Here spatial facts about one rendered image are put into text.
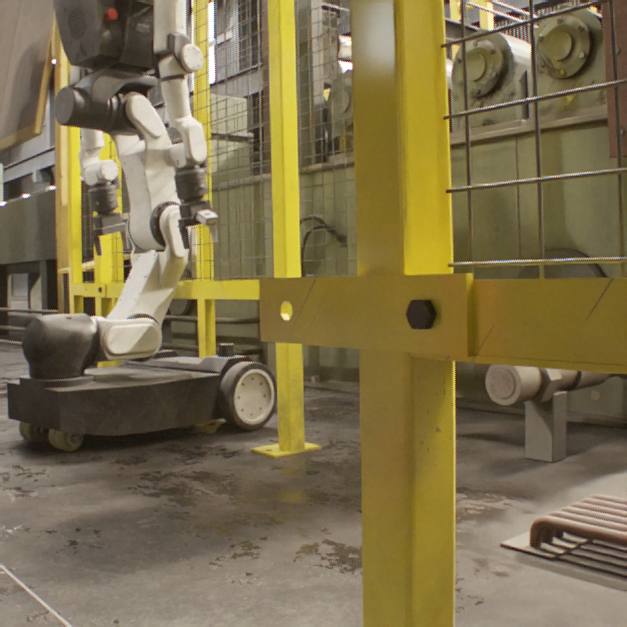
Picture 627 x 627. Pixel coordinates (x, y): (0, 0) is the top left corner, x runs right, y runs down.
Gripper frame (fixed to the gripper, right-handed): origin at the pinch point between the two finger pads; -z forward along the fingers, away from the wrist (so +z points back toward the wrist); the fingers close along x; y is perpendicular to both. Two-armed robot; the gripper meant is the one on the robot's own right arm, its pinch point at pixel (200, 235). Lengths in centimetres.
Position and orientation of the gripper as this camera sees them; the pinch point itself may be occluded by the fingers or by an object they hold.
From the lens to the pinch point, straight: 224.3
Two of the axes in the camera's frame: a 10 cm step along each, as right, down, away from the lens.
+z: -1.6, -9.7, -1.7
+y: -7.4, 0.0, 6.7
